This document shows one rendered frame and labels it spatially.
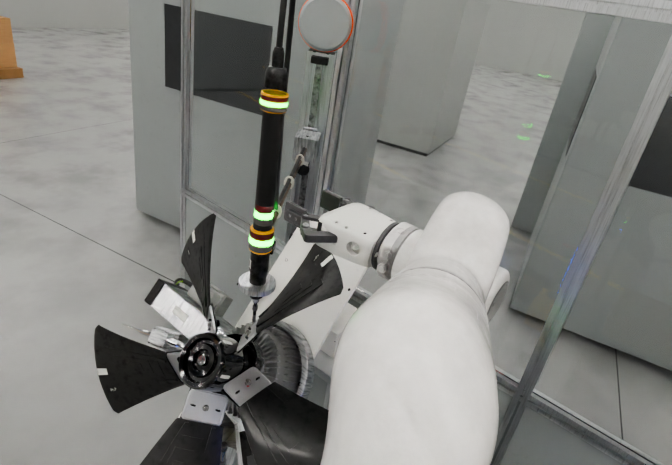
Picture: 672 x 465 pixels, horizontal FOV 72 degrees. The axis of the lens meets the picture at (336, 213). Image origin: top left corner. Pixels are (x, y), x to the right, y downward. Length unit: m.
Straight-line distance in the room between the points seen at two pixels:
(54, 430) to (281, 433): 1.76
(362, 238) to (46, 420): 2.23
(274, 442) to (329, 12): 1.09
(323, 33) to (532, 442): 1.36
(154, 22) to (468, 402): 3.54
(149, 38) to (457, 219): 3.36
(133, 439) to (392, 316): 2.32
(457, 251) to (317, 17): 1.04
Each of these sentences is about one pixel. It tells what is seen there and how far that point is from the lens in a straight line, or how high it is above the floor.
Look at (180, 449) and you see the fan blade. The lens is 1.13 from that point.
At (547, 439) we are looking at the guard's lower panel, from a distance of 1.63.
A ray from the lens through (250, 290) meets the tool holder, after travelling 0.86.
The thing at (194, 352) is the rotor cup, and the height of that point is 1.22.
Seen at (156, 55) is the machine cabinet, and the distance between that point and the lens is 3.68.
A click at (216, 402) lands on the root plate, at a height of 1.12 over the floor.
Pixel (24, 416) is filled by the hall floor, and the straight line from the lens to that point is 2.73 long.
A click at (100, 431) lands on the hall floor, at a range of 2.58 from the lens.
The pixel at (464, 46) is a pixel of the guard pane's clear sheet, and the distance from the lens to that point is 1.35.
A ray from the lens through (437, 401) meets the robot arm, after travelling 0.23.
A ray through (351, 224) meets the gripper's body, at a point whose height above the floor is 1.68.
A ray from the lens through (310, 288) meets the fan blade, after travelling 0.98.
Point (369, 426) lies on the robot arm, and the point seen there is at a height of 1.79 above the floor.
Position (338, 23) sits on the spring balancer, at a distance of 1.41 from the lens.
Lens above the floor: 1.96
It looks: 25 degrees down
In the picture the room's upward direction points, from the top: 10 degrees clockwise
